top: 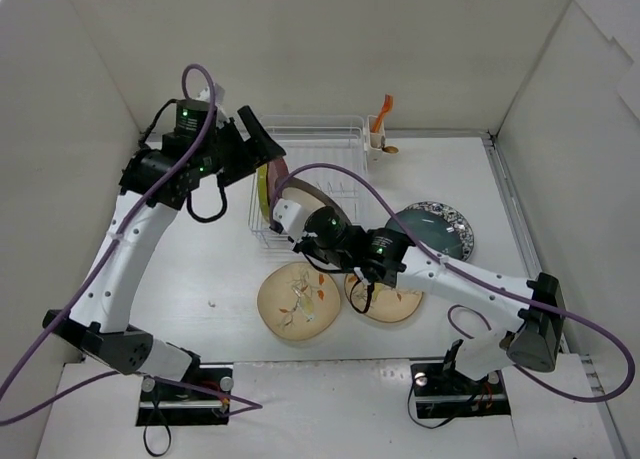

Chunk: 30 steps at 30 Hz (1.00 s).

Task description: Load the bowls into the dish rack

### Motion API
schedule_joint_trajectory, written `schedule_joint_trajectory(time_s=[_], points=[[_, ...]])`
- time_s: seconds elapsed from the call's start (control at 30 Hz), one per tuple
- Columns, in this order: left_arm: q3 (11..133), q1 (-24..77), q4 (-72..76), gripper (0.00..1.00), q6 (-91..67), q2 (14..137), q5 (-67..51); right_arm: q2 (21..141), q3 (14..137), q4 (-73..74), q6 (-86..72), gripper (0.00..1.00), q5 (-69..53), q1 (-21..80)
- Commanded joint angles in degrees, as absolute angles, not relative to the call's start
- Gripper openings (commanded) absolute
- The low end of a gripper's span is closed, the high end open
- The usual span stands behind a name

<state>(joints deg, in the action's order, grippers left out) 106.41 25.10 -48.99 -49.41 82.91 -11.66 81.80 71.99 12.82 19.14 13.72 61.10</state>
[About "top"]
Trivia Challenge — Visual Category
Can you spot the pink polka dot plate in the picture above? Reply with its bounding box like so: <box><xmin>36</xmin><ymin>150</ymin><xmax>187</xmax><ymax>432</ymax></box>
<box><xmin>266</xmin><ymin>158</ymin><xmax>289</xmax><ymax>206</ymax></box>

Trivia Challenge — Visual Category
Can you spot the green polka dot plate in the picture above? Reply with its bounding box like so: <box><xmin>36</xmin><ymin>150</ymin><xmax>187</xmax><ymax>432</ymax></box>
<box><xmin>256</xmin><ymin>164</ymin><xmax>271</xmax><ymax>224</ymax></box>

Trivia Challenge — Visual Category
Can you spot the beige bird plate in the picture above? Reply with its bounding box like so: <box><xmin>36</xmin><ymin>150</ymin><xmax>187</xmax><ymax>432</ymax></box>
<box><xmin>344</xmin><ymin>274</ymin><xmax>424</xmax><ymax>323</ymax></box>
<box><xmin>256</xmin><ymin>262</ymin><xmax>341</xmax><ymax>342</ymax></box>

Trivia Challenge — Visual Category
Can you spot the brown rimmed cream plate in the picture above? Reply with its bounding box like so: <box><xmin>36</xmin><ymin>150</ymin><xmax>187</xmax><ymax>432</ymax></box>
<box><xmin>272</xmin><ymin>177</ymin><xmax>351</xmax><ymax>225</ymax></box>

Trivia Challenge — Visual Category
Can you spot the dark teal plate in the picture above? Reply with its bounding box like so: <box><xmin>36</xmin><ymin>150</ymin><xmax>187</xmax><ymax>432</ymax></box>
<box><xmin>397</xmin><ymin>209</ymin><xmax>463</xmax><ymax>259</ymax></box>

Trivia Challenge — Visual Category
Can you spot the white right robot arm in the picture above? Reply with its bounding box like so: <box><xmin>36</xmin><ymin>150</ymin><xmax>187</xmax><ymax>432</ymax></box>
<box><xmin>274</xmin><ymin>201</ymin><xmax>564</xmax><ymax>391</ymax></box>

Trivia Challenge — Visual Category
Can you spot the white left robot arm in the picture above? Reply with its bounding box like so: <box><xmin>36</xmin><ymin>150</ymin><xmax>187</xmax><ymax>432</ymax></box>
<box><xmin>43</xmin><ymin>99</ymin><xmax>285</xmax><ymax>399</ymax></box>

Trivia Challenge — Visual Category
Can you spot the black white patterned plate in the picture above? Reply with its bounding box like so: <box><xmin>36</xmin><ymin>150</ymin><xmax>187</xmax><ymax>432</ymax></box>
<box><xmin>403</xmin><ymin>201</ymin><xmax>475</xmax><ymax>261</ymax></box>

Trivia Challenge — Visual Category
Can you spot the white cutlery holder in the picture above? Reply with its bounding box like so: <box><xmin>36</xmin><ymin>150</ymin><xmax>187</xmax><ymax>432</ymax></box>
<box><xmin>364</xmin><ymin>115</ymin><xmax>386</xmax><ymax>163</ymax></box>

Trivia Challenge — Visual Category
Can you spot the orange plastic fork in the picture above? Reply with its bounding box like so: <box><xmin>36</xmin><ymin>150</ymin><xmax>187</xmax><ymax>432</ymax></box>
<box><xmin>371</xmin><ymin>94</ymin><xmax>394</xmax><ymax>133</ymax></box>

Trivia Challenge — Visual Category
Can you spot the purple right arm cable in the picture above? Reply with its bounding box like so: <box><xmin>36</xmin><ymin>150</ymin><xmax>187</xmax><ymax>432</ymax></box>
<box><xmin>272</xmin><ymin>163</ymin><xmax>636</xmax><ymax>405</ymax></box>

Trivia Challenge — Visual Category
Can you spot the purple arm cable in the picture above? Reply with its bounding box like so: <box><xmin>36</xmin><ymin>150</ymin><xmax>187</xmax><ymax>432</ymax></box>
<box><xmin>0</xmin><ymin>64</ymin><xmax>264</xmax><ymax>427</ymax></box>
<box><xmin>272</xmin><ymin>163</ymin><xmax>636</xmax><ymax>405</ymax></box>

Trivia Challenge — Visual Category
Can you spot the white wire dish rack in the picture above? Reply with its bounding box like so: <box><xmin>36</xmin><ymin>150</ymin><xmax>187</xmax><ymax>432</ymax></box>
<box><xmin>259</xmin><ymin>114</ymin><xmax>368</xmax><ymax>224</ymax></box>

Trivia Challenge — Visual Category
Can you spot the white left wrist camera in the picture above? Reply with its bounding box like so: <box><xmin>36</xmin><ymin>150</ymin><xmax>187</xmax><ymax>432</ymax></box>
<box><xmin>197</xmin><ymin>83</ymin><xmax>225</xmax><ymax>106</ymax></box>

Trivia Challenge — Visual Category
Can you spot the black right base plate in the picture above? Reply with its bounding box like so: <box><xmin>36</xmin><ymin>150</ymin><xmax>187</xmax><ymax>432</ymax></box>
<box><xmin>408</xmin><ymin>362</ymin><xmax>511</xmax><ymax>428</ymax></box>

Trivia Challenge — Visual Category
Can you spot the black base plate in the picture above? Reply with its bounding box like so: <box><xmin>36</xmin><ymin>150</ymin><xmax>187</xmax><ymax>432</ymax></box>
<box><xmin>135</xmin><ymin>364</ymin><xmax>234</xmax><ymax>427</ymax></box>
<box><xmin>408</xmin><ymin>362</ymin><xmax>511</xmax><ymax>428</ymax></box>

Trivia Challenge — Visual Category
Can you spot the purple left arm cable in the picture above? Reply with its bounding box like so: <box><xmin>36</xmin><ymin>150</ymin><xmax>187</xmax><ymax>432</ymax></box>
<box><xmin>0</xmin><ymin>64</ymin><xmax>264</xmax><ymax>427</ymax></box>

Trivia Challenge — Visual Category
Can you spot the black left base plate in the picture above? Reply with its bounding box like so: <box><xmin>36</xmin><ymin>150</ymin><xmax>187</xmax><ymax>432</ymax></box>
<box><xmin>135</xmin><ymin>364</ymin><xmax>234</xmax><ymax>427</ymax></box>

